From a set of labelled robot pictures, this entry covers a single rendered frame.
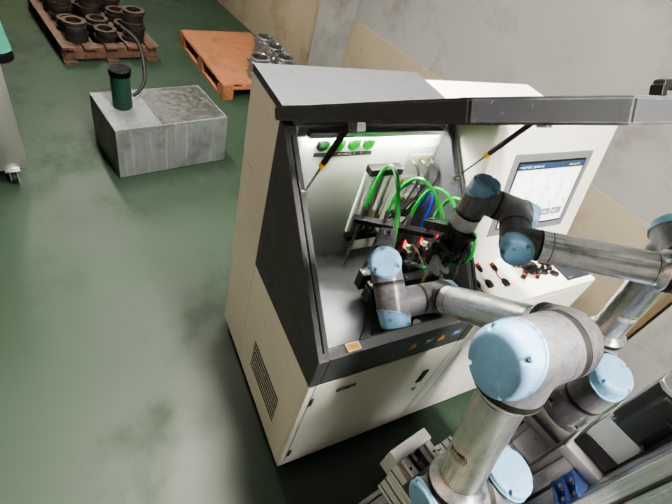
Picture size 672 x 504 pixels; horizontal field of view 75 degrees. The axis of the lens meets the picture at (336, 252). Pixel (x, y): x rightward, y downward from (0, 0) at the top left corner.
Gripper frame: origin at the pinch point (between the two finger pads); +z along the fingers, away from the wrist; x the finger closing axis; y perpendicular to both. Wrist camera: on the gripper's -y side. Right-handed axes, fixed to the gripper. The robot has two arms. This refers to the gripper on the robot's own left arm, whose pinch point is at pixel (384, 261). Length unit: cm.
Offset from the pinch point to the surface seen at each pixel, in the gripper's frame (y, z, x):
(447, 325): 18.1, 29.6, 25.6
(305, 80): -58, 5, -34
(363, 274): 3.9, 28.5, -7.3
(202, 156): -75, 187, -152
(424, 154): -45, 32, 10
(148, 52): -197, 268, -265
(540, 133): -56, 27, 50
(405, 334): 22.8, 20.3, 10.3
